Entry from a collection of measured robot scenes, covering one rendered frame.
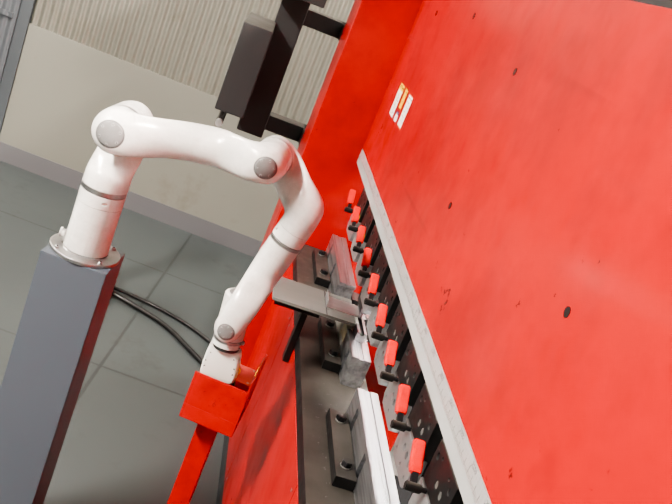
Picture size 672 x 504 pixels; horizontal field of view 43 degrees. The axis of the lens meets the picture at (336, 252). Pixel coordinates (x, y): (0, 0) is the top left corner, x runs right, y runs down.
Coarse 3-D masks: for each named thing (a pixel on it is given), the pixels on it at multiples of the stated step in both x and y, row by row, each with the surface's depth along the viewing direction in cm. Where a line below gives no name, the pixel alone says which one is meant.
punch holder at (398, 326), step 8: (400, 304) 207; (400, 312) 205; (392, 320) 209; (400, 320) 202; (392, 328) 207; (400, 328) 200; (408, 328) 195; (392, 336) 204; (400, 336) 198; (408, 336) 195; (384, 344) 208; (400, 344) 196; (376, 352) 212; (384, 352) 205; (400, 352) 197; (376, 360) 210; (400, 360) 197; (376, 368) 207; (384, 368) 201; (392, 368) 198; (384, 384) 201
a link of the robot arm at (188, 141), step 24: (96, 120) 209; (120, 120) 208; (144, 120) 211; (168, 120) 214; (96, 144) 212; (120, 144) 210; (144, 144) 212; (168, 144) 214; (192, 144) 214; (216, 144) 214; (240, 144) 211; (264, 144) 210; (240, 168) 211; (264, 168) 208; (288, 168) 217
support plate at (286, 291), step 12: (276, 288) 258; (288, 288) 261; (300, 288) 265; (312, 288) 269; (276, 300) 251; (288, 300) 253; (300, 300) 256; (312, 300) 260; (324, 300) 263; (348, 300) 271; (312, 312) 253; (324, 312) 255; (336, 312) 258; (348, 324) 255
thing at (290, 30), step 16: (288, 0) 364; (304, 0) 327; (320, 0) 327; (288, 16) 366; (304, 16) 366; (288, 32) 368; (272, 48) 370; (288, 48) 371; (272, 64) 373; (272, 80) 375; (256, 96) 377; (272, 96) 378; (256, 112) 380; (240, 128) 382; (256, 128) 382
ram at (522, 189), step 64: (448, 0) 271; (512, 0) 202; (576, 0) 161; (448, 64) 242; (512, 64) 186; (576, 64) 151; (640, 64) 127; (384, 128) 303; (448, 128) 219; (512, 128) 172; (576, 128) 141; (640, 128) 120; (384, 192) 267; (448, 192) 200; (512, 192) 160; (576, 192) 133; (640, 192) 114; (448, 256) 184; (512, 256) 150; (576, 256) 126; (640, 256) 109; (448, 320) 170; (512, 320) 140; (576, 320) 119; (640, 320) 104; (448, 384) 159; (512, 384) 132; (576, 384) 114; (640, 384) 99; (448, 448) 148; (512, 448) 125; (576, 448) 108; (640, 448) 95
